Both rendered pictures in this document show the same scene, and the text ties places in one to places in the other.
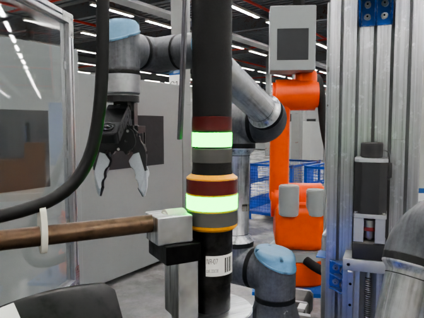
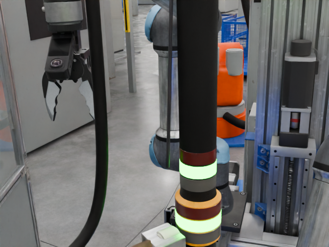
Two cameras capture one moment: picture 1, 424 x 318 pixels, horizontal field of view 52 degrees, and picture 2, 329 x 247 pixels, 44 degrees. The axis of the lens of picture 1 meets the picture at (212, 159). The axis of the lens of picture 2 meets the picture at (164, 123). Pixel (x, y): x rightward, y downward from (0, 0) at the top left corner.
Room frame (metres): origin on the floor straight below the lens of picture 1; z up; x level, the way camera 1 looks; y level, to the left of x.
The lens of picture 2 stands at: (0.03, 0.05, 1.77)
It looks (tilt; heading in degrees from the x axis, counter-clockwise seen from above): 20 degrees down; 356
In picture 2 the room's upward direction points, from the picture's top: 2 degrees counter-clockwise
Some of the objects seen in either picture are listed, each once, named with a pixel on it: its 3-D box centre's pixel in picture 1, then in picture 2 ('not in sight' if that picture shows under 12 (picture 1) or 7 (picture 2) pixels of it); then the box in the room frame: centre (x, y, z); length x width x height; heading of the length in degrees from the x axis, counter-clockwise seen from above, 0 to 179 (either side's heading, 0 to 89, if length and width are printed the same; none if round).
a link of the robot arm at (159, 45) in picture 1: (160, 54); not in sight; (0.99, 0.12, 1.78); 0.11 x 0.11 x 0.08; 55
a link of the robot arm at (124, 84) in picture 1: (120, 86); (62, 12); (0.92, 0.19, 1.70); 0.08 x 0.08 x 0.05
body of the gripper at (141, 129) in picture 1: (123, 125); (68, 51); (0.92, 0.19, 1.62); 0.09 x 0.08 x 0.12; 173
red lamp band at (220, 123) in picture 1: (212, 123); (198, 151); (0.36, 0.00, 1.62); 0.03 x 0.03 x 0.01
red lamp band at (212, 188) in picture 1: (212, 185); (198, 201); (0.36, 0.00, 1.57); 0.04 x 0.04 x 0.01
